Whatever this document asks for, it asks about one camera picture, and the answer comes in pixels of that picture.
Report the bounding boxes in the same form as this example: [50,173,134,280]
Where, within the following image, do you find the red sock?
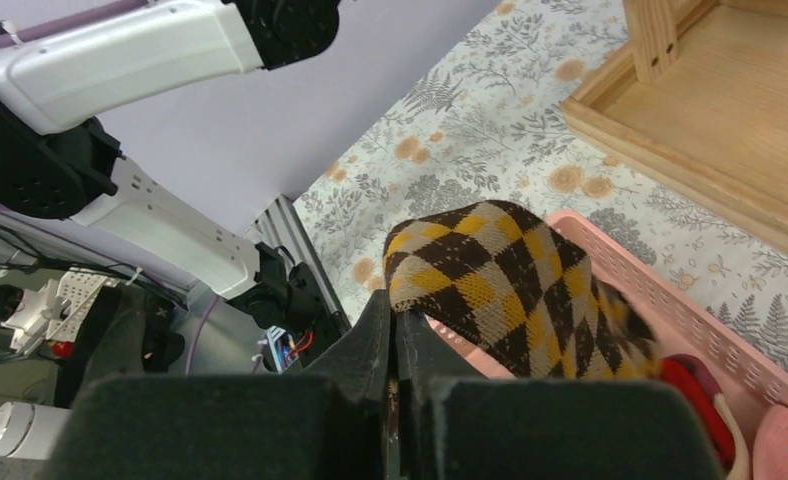
[660,357,736,473]

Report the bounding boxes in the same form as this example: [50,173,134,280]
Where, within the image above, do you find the floral table mat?
[294,1,788,372]

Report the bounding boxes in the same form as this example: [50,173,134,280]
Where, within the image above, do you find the brown argyle sock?
[383,200,662,380]

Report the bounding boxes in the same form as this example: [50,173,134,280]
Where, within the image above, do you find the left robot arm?
[0,1,339,333]

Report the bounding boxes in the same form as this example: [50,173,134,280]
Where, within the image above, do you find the wooden hanger stand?
[561,1,788,254]

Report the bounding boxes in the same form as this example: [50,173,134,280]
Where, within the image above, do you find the pink sock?
[752,405,788,480]

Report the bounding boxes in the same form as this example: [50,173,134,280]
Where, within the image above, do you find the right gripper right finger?
[395,311,485,479]

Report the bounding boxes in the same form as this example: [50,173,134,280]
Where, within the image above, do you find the pink plastic basket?
[427,210,788,480]

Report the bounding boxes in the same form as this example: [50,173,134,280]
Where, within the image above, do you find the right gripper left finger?
[303,290,393,479]

